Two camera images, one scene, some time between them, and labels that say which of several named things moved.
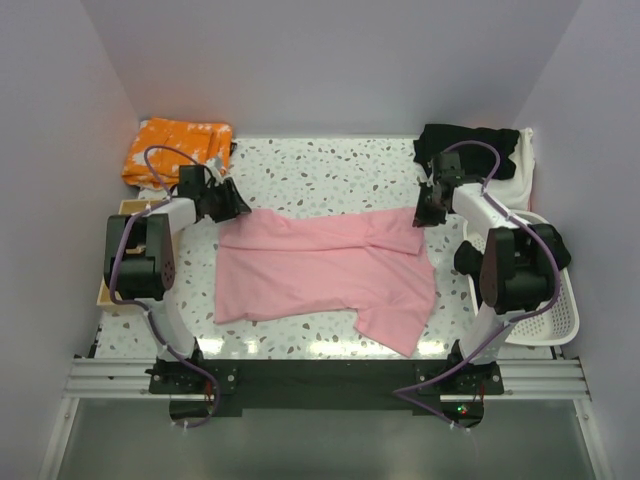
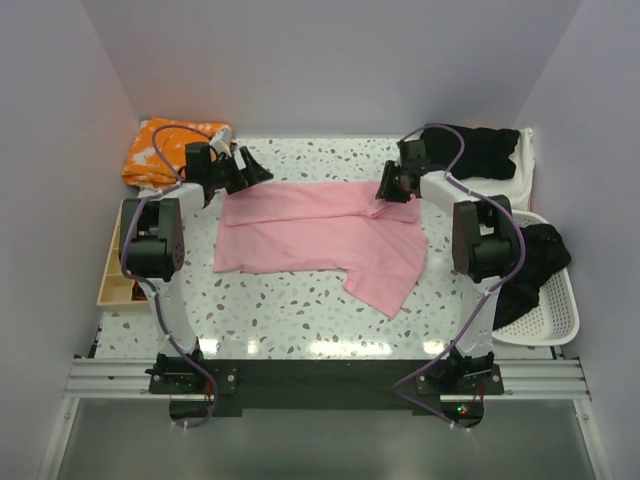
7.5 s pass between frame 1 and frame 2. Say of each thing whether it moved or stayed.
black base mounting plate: stayed
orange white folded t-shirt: stayed
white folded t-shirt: stayed
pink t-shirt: moved
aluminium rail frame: stayed
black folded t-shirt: stayed
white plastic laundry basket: stayed
